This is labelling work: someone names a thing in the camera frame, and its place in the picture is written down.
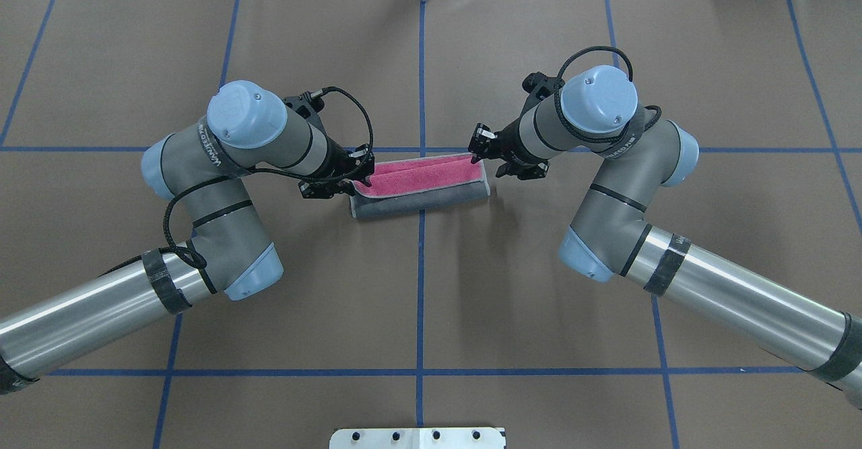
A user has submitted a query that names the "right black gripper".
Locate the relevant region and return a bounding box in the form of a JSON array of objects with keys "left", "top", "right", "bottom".
[{"left": 469, "top": 120, "right": 549, "bottom": 181}]

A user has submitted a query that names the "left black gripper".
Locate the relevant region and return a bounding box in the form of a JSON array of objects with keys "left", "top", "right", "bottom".
[{"left": 299, "top": 143, "right": 375, "bottom": 199}]

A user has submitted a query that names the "pink towel grey trim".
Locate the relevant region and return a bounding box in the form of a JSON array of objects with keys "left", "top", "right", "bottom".
[{"left": 349, "top": 153, "right": 492, "bottom": 219}]

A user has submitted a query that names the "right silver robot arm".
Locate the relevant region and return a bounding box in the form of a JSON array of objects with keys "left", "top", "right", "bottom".
[{"left": 468, "top": 65, "right": 861, "bottom": 408}]

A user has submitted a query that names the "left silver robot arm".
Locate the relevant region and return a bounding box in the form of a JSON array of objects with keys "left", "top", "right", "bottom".
[{"left": 2, "top": 80, "right": 374, "bottom": 394}]

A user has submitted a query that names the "blue tape line lengthwise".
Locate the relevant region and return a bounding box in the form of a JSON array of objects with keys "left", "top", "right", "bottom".
[{"left": 415, "top": 0, "right": 428, "bottom": 427}]

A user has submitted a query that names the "blue tape line crosswise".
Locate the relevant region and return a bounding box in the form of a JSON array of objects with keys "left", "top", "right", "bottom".
[{"left": 1, "top": 146, "right": 861, "bottom": 154}]

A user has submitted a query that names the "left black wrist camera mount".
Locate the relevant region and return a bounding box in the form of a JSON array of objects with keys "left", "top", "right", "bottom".
[{"left": 282, "top": 90, "right": 325, "bottom": 133}]

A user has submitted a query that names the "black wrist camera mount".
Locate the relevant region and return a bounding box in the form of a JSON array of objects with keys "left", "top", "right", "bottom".
[
  {"left": 521, "top": 71, "right": 564, "bottom": 109},
  {"left": 282, "top": 90, "right": 325, "bottom": 133}
]

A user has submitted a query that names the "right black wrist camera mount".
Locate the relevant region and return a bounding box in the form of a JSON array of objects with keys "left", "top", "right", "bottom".
[{"left": 521, "top": 71, "right": 564, "bottom": 109}]

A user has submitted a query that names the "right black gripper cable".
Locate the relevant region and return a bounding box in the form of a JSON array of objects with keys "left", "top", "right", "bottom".
[{"left": 555, "top": 45, "right": 663, "bottom": 145}]

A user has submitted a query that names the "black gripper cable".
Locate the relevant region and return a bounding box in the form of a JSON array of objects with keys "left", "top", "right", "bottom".
[
  {"left": 555, "top": 45, "right": 663, "bottom": 145},
  {"left": 101, "top": 85, "right": 375, "bottom": 281}
]

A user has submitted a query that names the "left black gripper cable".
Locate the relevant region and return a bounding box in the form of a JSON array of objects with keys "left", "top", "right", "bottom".
[{"left": 101, "top": 85, "right": 375, "bottom": 281}]

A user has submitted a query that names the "white pedestal column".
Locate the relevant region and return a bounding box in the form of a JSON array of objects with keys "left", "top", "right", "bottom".
[{"left": 329, "top": 427, "right": 507, "bottom": 448}]

